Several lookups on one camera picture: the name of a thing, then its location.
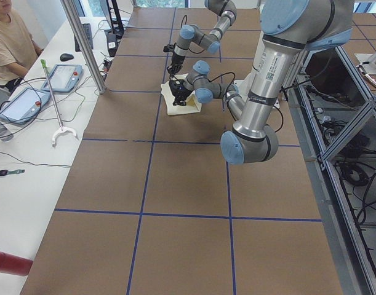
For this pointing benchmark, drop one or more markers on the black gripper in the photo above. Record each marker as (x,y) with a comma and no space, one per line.
(177,89)
(176,59)

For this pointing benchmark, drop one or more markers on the cream long-sleeve cat shirt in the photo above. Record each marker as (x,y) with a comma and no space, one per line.
(192,103)

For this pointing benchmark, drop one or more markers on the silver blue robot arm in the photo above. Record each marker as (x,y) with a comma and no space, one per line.
(210,41)
(288,27)

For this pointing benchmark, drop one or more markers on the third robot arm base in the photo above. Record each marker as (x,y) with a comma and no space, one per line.
(367,62)

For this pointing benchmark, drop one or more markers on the far blue teach pendant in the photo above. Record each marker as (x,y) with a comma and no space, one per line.
(64,78)

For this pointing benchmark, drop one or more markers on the blue teach pendant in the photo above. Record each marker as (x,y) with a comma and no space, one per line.
(64,78)
(25,106)

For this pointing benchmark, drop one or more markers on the black computer mouse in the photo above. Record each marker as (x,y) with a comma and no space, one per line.
(66,57)

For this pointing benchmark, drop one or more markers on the metal reacher grabber stick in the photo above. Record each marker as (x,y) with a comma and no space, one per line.
(62,129)

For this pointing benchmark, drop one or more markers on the near blue teach pendant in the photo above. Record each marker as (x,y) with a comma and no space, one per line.
(25,106)

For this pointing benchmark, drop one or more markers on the seated person beige shirt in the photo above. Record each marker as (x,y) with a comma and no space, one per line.
(18,51)

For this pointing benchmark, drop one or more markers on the red cylinder bottle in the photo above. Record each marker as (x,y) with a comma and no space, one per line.
(14,265)

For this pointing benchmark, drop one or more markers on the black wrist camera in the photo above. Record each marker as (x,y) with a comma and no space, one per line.
(169,48)
(175,84)

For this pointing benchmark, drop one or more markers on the aluminium frame post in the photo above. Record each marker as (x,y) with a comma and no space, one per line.
(78,31)

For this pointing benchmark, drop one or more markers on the green strap smartwatch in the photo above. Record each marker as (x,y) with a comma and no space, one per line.
(11,172)

